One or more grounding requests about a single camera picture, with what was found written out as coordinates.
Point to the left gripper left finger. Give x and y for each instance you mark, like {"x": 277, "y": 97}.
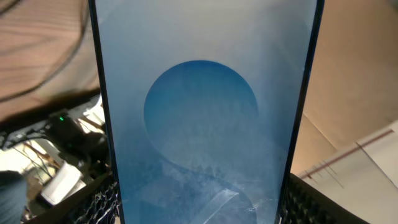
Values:
{"x": 96, "y": 203}

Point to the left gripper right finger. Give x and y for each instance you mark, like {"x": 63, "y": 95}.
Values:
{"x": 303, "y": 204}

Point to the blue Samsung Galaxy smartphone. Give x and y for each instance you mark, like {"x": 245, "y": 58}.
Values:
{"x": 203, "y": 101}

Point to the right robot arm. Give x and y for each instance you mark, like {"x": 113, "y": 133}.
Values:
{"x": 57, "y": 122}

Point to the brown cardboard box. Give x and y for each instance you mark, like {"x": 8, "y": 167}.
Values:
{"x": 353, "y": 85}

